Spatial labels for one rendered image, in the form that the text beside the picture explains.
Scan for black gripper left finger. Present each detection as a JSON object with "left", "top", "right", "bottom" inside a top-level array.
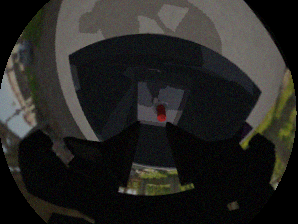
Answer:
[{"left": 64, "top": 121, "right": 140, "bottom": 188}]

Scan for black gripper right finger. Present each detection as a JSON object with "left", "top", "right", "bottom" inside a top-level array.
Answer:
[{"left": 165, "top": 123, "right": 241, "bottom": 185}]

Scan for dark red peg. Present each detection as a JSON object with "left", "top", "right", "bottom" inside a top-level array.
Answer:
[{"left": 157, "top": 104, "right": 166, "bottom": 123}]

